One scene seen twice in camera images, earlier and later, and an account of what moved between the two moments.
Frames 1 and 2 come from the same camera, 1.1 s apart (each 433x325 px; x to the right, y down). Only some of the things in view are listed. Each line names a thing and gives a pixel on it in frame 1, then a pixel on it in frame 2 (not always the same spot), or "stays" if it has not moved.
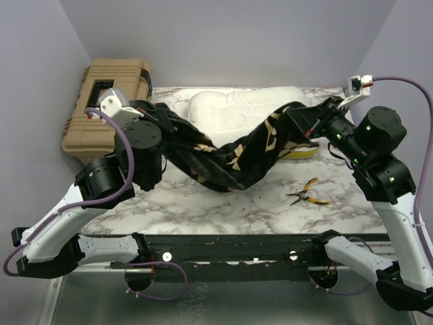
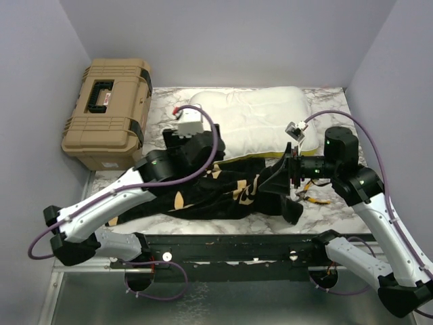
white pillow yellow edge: (229, 114) stays
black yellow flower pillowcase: (226, 168) -> (231, 189)
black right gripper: (310, 120) -> (279, 177)
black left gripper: (157, 116) -> (174, 142)
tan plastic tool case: (86, 136) stays
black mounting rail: (232, 258) stays
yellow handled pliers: (301, 195) stays
